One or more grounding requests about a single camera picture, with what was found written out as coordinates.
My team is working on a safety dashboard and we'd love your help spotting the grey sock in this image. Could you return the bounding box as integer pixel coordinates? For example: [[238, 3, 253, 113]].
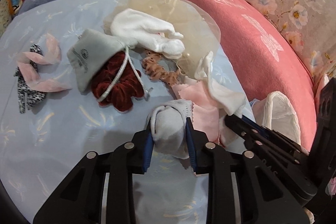
[[147, 99, 193, 159]]

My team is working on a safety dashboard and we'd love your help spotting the pink cloth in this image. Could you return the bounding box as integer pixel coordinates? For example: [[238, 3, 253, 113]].
[[178, 79, 237, 146]]

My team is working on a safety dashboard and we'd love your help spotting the white rolled sock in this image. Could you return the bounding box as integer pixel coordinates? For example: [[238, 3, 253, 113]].
[[109, 9, 185, 59]]

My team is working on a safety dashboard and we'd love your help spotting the pink blanket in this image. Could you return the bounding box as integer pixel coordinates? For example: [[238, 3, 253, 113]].
[[188, 0, 317, 149]]

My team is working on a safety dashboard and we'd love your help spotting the dark red velvet scrunchie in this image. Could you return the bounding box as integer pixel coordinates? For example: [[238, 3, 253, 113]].
[[91, 51, 145, 112]]

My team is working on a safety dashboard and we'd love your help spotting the pink white pillow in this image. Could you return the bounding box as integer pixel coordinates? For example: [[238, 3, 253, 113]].
[[314, 74, 329, 113]]

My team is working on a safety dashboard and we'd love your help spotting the light blue sheet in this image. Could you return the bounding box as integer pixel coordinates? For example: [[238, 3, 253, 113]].
[[0, 0, 257, 224]]

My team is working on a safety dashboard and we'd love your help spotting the white lined trash bin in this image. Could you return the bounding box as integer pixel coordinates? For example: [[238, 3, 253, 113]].
[[250, 91, 301, 144]]

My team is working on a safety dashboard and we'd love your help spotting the white sock with red trim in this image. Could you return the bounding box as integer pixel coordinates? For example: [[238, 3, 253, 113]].
[[194, 51, 247, 147]]

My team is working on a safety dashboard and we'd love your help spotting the grey drawstring pouch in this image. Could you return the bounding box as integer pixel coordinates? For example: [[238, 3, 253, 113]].
[[67, 29, 150, 102]]

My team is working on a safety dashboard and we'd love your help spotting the pink leopard bow hair clip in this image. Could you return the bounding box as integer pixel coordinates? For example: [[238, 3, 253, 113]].
[[14, 34, 71, 114]]

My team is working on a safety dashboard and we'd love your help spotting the beige tulle fabric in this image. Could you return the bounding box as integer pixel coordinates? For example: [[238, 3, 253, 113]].
[[103, 0, 221, 78]]

